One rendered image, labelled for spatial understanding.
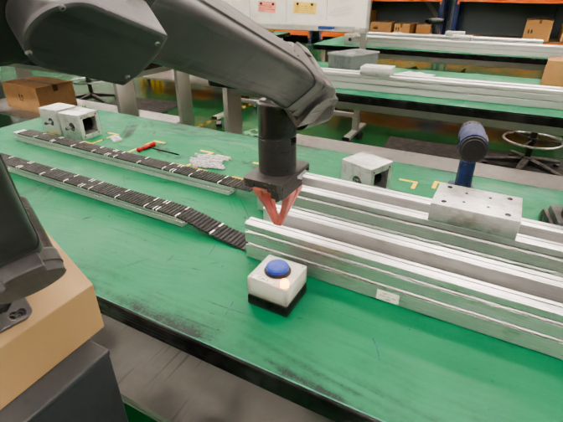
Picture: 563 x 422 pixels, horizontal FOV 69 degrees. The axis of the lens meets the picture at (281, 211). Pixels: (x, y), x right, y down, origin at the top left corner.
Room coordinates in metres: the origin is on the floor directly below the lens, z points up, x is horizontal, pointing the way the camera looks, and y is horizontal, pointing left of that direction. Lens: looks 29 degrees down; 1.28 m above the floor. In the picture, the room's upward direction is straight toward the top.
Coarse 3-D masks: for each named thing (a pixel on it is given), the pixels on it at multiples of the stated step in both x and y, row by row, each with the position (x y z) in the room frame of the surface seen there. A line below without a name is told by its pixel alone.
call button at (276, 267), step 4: (272, 260) 0.59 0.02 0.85; (276, 260) 0.59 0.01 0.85; (280, 260) 0.59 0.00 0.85; (284, 260) 0.59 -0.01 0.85; (268, 264) 0.58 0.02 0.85; (272, 264) 0.58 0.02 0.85; (276, 264) 0.58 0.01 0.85; (280, 264) 0.58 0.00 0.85; (284, 264) 0.58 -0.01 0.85; (268, 268) 0.57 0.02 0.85; (272, 268) 0.57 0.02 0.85; (276, 268) 0.57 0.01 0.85; (280, 268) 0.57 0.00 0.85; (284, 268) 0.57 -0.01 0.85; (288, 268) 0.58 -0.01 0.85; (268, 272) 0.57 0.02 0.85; (272, 272) 0.56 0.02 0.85; (276, 272) 0.56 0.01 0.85; (280, 272) 0.56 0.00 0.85; (284, 272) 0.57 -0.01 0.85
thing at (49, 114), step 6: (42, 108) 1.54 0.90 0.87; (48, 108) 1.54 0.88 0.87; (54, 108) 1.54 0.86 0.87; (60, 108) 1.54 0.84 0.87; (66, 108) 1.55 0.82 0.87; (42, 114) 1.55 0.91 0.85; (48, 114) 1.53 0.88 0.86; (54, 114) 1.51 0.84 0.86; (42, 120) 1.55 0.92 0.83; (48, 120) 1.54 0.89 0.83; (54, 120) 1.52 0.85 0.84; (48, 126) 1.54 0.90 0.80; (54, 126) 1.52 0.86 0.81; (60, 126) 1.51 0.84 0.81; (54, 132) 1.53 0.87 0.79; (60, 132) 1.51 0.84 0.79
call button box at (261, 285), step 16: (272, 256) 0.63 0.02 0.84; (256, 272) 0.58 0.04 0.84; (288, 272) 0.57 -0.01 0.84; (304, 272) 0.59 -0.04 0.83; (256, 288) 0.56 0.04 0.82; (272, 288) 0.54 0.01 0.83; (288, 288) 0.54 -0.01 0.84; (304, 288) 0.59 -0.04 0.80; (256, 304) 0.56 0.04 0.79; (272, 304) 0.54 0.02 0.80; (288, 304) 0.53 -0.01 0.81
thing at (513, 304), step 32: (256, 224) 0.70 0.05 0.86; (288, 224) 0.74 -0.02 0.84; (320, 224) 0.71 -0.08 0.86; (352, 224) 0.70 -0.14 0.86; (256, 256) 0.70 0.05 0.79; (288, 256) 0.67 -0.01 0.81; (320, 256) 0.63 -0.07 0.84; (352, 256) 0.60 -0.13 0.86; (384, 256) 0.59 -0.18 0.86; (416, 256) 0.62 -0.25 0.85; (448, 256) 0.59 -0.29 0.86; (352, 288) 0.60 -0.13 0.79; (384, 288) 0.57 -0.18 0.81; (416, 288) 0.54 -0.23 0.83; (448, 288) 0.52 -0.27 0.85; (480, 288) 0.50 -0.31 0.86; (512, 288) 0.54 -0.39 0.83; (544, 288) 0.52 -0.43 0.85; (448, 320) 0.52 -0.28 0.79; (480, 320) 0.49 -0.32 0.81; (512, 320) 0.47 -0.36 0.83; (544, 320) 0.46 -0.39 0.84; (544, 352) 0.45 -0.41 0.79
